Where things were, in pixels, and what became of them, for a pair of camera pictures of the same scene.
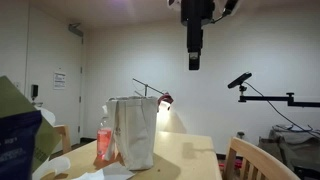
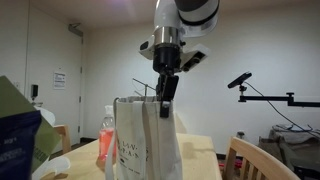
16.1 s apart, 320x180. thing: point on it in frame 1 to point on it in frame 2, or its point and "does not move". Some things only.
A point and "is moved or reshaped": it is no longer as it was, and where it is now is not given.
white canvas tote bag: (131, 130) is moved or reshaped
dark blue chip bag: (18, 135) does not move
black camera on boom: (239, 81) does not move
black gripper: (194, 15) to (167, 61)
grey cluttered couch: (296, 147) does not move
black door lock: (34, 91) does not move
